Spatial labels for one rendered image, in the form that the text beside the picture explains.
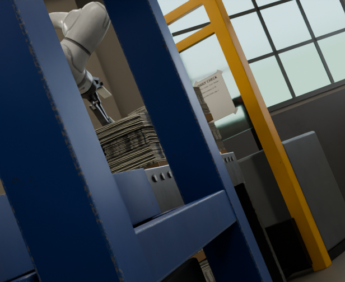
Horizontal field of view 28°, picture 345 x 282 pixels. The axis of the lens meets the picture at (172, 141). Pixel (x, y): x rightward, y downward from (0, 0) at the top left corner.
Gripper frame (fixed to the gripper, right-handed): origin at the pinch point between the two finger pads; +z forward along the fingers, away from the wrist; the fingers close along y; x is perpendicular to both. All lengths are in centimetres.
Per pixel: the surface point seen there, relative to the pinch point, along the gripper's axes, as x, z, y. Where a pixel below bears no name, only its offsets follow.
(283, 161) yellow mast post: 31, 185, -47
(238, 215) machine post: 52, -86, 94
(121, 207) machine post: 52, -139, 112
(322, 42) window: 83, 390, -254
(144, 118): 14.7, -8.7, 15.2
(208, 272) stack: -18, 134, 21
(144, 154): 11.0, -6.0, 26.8
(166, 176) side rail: 32, -58, 66
